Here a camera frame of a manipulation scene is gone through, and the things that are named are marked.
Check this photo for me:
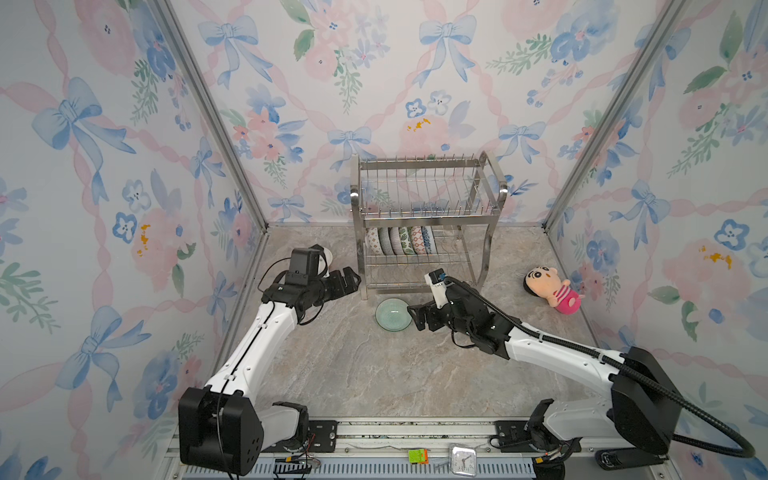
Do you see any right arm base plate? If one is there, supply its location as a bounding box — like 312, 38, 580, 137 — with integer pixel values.
490, 420, 569, 453

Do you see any black stapler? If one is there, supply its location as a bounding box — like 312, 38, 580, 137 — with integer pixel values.
595, 448, 668, 471

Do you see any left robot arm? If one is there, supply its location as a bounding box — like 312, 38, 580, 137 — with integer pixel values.
178, 245, 361, 477

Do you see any blue mesh pattern bowl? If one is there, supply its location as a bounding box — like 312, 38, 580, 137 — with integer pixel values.
409, 226, 427, 255

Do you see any black connector with wires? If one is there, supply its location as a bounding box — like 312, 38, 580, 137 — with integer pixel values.
272, 457, 322, 479

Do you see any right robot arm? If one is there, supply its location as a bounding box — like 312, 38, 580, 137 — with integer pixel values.
407, 280, 681, 456

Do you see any blue white patterned bowl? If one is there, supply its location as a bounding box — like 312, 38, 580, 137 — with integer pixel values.
421, 226, 438, 255

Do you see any dark blue flower bowl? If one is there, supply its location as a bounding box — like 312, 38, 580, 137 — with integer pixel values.
378, 227, 394, 256

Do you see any white orange bowl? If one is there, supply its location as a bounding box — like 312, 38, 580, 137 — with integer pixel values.
318, 247, 333, 276

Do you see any green white patterned bowl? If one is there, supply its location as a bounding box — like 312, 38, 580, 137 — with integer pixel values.
365, 228, 383, 256

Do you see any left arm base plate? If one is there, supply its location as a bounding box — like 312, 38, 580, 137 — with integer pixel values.
285, 420, 339, 453

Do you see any black corrugated cable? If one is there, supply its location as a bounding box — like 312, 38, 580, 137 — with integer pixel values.
449, 277, 756, 460

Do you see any plush doll pink shirt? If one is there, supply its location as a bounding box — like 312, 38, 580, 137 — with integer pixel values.
523, 266, 583, 315

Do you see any pale green bowl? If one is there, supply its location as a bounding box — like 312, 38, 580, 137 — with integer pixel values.
375, 298, 412, 332

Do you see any green orange small block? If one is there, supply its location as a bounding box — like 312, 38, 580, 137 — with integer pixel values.
407, 448, 429, 465

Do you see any green leaf pattern bowl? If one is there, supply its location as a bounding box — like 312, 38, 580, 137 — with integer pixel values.
398, 227, 416, 256

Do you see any stainless steel dish rack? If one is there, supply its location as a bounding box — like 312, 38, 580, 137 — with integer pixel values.
350, 151, 509, 297

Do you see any pink purple glass bowl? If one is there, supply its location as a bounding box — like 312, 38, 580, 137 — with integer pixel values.
389, 227, 404, 256

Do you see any small silver alarm clock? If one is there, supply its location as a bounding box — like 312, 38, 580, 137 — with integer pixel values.
449, 445, 478, 477

